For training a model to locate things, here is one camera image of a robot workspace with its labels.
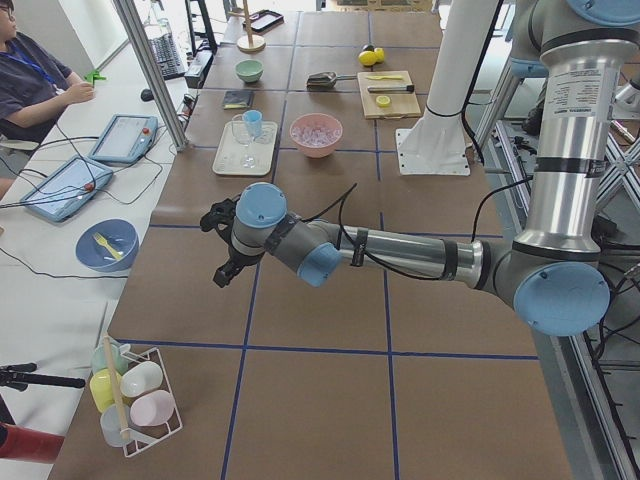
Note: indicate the pink bowl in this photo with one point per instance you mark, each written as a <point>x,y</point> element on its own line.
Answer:
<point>321,152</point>

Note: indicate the red fire extinguisher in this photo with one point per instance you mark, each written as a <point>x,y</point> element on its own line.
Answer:
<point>23,444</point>

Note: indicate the clear cup in rack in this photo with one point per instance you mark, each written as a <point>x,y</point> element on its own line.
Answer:
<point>111,428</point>

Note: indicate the cream bear tray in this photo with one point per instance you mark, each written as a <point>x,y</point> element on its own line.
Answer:
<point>233,158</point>

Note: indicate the green bowl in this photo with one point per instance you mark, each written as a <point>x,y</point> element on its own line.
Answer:
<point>249,71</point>

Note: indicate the clear ice cubes pile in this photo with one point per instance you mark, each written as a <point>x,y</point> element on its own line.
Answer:
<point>315,134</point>

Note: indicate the blue bowl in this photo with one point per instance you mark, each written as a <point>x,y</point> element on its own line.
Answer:
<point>121,234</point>

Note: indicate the white cup in rack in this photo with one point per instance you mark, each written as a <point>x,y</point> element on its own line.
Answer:
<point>142,378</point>

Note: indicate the metal ice scoop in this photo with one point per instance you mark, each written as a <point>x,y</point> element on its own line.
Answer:
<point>324,81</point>

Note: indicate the far teach pendant tablet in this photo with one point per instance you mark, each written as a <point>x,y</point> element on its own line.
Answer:
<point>125,139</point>

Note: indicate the dark tray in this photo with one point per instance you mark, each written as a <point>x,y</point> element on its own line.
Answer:
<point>265,20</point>

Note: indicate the whole yellow lemon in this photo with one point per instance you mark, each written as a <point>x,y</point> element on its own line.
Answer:
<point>368,58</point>

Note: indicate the wooden mug tree stand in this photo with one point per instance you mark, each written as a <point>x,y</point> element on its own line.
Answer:
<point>249,42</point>

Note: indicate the lemon half slice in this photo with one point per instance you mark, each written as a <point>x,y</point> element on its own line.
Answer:
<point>383,101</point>

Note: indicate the black tripod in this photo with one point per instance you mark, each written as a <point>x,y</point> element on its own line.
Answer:
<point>20,376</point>

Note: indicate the green cup in rack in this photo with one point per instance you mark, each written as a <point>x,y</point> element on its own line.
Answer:
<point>99,362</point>

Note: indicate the yellow cup in rack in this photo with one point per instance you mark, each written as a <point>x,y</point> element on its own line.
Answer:
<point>101,390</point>

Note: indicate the yellow plastic knife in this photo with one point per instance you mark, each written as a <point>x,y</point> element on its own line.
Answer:
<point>384,77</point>

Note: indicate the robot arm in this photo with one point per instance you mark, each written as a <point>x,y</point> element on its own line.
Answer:
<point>548,274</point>

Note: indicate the light blue cup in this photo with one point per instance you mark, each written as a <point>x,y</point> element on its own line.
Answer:
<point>253,122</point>

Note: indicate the pink cup in rack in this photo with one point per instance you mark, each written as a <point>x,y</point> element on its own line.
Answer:
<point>152,409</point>

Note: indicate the aluminium frame post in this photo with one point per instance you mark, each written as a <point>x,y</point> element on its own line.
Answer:
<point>133,26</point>

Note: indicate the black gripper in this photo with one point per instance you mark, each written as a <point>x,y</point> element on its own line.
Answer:
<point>236,260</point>

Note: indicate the yellow plastic fork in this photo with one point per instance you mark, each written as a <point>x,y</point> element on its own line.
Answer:
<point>102,241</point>

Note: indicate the white wire cup rack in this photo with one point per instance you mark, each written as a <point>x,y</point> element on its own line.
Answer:
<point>142,438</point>

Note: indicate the seated person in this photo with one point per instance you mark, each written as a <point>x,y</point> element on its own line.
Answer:
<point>36,87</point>

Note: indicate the black keyboard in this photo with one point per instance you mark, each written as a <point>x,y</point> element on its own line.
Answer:
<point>167,56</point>

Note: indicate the wooden cutting board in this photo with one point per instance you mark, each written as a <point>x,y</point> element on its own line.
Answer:
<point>402,106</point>

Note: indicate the near teach pendant tablet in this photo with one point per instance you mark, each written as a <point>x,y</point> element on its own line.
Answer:
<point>63,193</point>

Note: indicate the teach pendant tablet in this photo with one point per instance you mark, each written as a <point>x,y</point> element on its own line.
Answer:
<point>63,193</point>
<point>125,139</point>

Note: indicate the grey folded cloth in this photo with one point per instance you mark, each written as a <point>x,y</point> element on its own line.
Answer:
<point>237,99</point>

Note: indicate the clear wine glass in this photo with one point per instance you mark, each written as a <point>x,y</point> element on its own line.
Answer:
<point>241,135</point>

